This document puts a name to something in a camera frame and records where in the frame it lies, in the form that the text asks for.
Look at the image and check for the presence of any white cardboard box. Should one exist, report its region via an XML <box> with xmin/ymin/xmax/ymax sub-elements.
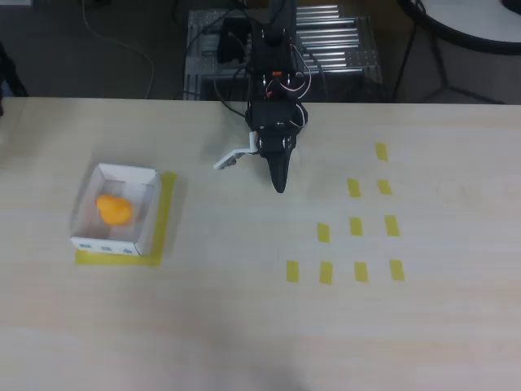
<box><xmin>69</xmin><ymin>162</ymin><xmax>163</xmax><ymax>258</ymax></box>

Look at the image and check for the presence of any white cable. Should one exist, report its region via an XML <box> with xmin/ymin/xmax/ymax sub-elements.
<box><xmin>81</xmin><ymin>0</ymin><xmax>156</xmax><ymax>99</ymax></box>

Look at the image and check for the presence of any yellow rubber duck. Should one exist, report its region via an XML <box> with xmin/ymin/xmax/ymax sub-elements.
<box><xmin>95</xmin><ymin>194</ymin><xmax>134</xmax><ymax>226</ymax></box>

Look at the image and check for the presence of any round white table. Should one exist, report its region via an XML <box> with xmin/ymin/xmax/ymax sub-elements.
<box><xmin>396</xmin><ymin>0</ymin><xmax>521</xmax><ymax>56</ymax></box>

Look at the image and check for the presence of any black cable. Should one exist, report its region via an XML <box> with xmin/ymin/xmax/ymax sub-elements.
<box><xmin>214</xmin><ymin>67</ymin><xmax>250</xmax><ymax>120</ymax></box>

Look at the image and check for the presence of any red white servo wire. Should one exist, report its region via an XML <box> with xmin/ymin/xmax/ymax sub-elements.
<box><xmin>260</xmin><ymin>42</ymin><xmax>314</xmax><ymax>131</ymax></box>

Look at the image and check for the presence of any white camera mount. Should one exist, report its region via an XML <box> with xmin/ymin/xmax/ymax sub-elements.
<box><xmin>212</xmin><ymin>130</ymin><xmax>261</xmax><ymax>171</ymax></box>

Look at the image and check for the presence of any aluminium roller rack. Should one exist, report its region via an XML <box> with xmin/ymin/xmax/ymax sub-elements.
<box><xmin>183</xmin><ymin>4</ymin><xmax>384</xmax><ymax>102</ymax></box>

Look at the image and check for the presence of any dark bulky object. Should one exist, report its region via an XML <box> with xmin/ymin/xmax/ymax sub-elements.
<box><xmin>0</xmin><ymin>40</ymin><xmax>30</xmax><ymax>99</ymax></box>

